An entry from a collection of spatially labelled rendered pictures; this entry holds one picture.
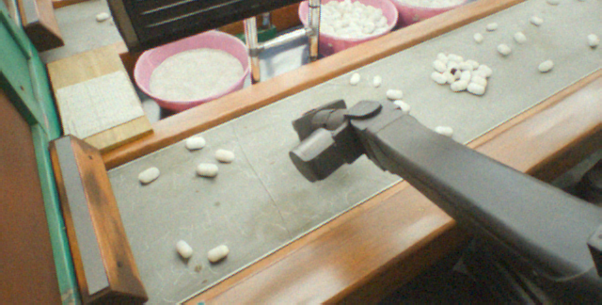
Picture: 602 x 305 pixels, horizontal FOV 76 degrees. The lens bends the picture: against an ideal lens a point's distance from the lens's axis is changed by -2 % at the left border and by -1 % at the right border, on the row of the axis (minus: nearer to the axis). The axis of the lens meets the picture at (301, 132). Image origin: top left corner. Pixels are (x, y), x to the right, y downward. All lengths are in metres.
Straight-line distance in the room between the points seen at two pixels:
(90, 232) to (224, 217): 0.21
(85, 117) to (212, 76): 0.28
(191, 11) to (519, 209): 0.40
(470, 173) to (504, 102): 0.63
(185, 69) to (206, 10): 0.49
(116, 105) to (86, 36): 0.37
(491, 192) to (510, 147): 0.51
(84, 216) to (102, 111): 0.31
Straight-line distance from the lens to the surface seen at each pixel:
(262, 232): 0.66
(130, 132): 0.80
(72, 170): 0.66
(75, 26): 1.25
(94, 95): 0.91
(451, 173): 0.35
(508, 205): 0.30
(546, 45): 1.19
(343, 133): 0.53
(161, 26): 0.50
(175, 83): 0.95
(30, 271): 0.49
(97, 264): 0.56
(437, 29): 1.09
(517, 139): 0.84
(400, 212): 0.66
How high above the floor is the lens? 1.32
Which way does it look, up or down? 48 degrees down
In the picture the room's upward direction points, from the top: straight up
